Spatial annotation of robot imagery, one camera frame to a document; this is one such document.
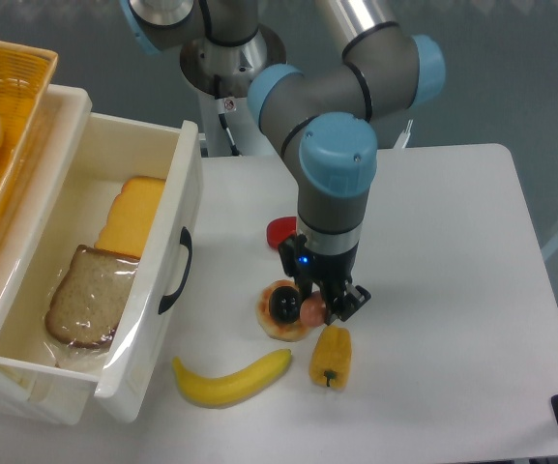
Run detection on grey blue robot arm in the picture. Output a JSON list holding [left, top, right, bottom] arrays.
[[120, 1, 446, 323]]

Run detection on white drawer cabinet housing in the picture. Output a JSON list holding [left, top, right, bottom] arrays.
[[0, 368, 90, 425]]

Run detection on yellow bell pepper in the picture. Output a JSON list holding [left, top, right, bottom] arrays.
[[308, 325, 352, 391]]

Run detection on toy pizza with olive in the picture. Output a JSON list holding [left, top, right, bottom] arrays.
[[255, 279, 310, 342]]

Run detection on yellow banana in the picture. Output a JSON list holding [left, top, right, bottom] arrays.
[[172, 349, 292, 408]]

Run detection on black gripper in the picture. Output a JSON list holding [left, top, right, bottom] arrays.
[[278, 234, 371, 324]]

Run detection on brown bread slice in wrap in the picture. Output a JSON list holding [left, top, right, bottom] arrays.
[[44, 245, 139, 349]]

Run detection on black drawer handle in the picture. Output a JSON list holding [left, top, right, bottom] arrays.
[[158, 226, 193, 315]]

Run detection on black cable on pedestal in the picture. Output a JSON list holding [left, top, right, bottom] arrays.
[[212, 74, 241, 157]]

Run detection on red bell pepper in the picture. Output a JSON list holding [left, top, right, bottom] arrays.
[[266, 217, 297, 250]]

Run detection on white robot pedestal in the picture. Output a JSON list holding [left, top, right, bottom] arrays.
[[180, 24, 286, 158]]

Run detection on brown egg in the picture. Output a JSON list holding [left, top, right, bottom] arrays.
[[300, 293, 326, 328]]

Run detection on white plastic drawer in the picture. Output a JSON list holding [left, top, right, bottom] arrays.
[[0, 86, 202, 424]]

